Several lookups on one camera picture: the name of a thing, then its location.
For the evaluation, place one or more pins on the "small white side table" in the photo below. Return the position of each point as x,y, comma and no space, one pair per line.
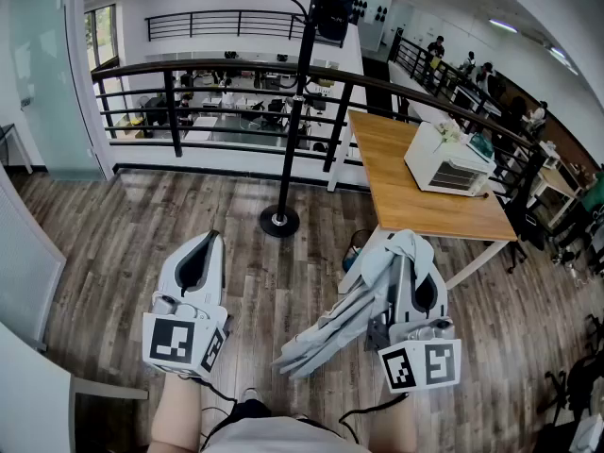
11,132

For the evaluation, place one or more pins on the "small wooden table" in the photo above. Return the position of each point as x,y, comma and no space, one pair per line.
559,182

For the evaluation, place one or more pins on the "black mesh waste bin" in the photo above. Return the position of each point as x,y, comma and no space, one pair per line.
355,253

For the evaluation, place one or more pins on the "pale flower bunch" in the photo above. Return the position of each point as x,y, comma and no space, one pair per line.
447,130

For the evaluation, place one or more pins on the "white desk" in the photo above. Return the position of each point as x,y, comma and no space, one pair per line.
28,404

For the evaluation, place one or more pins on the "window with green view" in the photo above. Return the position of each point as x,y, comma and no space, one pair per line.
101,36

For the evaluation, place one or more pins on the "person's left forearm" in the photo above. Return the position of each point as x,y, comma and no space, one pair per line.
174,418

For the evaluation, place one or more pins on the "person's light grey shirt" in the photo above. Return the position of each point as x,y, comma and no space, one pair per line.
283,437

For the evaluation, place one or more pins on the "frosted glass partition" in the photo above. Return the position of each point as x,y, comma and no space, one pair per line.
42,64

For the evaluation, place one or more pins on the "dark navy bag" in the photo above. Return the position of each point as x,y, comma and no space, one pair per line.
334,14

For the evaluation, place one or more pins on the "black balcony railing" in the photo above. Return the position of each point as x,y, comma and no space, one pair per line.
212,22

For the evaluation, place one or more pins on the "green bag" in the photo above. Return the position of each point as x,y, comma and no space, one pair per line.
481,145

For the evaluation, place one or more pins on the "black office chair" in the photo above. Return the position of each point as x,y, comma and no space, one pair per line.
582,380

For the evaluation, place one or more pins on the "person's shoe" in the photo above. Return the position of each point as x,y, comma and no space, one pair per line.
251,394

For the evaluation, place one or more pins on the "white flower pot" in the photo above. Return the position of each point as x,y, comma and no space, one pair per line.
434,163

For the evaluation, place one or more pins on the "wooden table with white legs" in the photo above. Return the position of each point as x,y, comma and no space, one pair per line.
406,196

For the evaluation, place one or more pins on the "person's right forearm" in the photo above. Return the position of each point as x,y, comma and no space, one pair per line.
391,423

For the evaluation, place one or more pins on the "long ceiling light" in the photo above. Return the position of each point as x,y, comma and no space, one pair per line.
502,25
558,52

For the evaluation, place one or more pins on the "black railing with brown handrail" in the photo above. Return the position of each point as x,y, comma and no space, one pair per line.
171,111

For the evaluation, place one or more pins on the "light grey clothes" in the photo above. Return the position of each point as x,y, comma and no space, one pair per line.
377,262

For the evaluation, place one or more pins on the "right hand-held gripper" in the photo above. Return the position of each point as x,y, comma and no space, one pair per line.
441,364

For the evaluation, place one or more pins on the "white box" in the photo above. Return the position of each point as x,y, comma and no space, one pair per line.
590,434

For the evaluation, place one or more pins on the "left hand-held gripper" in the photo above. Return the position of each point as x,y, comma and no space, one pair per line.
170,345

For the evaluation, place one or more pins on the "black coat rack stand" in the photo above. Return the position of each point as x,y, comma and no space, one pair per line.
295,125

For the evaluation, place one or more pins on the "person's black shorts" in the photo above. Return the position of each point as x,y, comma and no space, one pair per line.
250,411

